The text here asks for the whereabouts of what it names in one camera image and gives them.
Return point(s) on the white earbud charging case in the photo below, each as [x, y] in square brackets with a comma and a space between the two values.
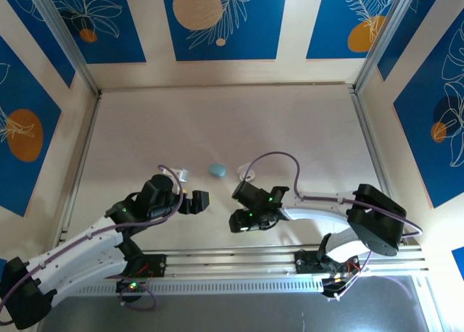
[253, 173]

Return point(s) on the blue panel beige circle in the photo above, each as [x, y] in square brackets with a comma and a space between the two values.
[253, 38]

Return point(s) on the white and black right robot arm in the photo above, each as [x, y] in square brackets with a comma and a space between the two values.
[377, 216]

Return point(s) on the blue panel large orange oval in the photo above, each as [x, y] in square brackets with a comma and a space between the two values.
[21, 93]

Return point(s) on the aluminium mounting rail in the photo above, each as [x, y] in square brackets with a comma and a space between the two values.
[235, 261]

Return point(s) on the grey glossy panel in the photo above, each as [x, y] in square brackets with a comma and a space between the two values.
[253, 314]

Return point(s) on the aluminium frame post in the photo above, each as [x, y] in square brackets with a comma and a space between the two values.
[66, 38]
[382, 38]

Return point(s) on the aluminium table side rail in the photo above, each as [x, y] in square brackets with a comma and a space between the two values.
[79, 172]
[379, 165]

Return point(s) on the blue panel orange circle fern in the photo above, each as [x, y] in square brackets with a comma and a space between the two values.
[333, 6]

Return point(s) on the light blue earbud charging case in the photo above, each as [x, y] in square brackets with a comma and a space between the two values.
[217, 170]

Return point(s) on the blue panel white flower drawing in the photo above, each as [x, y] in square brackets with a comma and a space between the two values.
[108, 38]

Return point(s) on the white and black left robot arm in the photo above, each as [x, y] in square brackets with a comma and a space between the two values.
[79, 252]

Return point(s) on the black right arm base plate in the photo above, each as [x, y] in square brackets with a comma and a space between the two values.
[306, 263]

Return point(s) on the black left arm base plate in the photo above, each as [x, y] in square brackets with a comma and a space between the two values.
[157, 265]

